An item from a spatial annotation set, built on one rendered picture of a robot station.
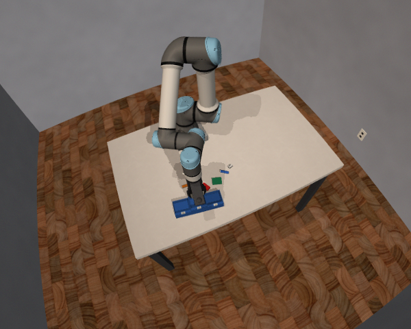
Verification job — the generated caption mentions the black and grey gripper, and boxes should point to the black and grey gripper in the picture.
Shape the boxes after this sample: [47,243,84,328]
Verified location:
[186,178,206,198]

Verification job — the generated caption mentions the blue rack of bins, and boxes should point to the blue rack of bins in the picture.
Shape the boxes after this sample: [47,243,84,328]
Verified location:
[173,190,224,219]

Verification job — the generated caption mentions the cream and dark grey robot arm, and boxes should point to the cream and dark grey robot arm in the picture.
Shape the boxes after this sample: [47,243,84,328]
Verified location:
[152,36,222,182]

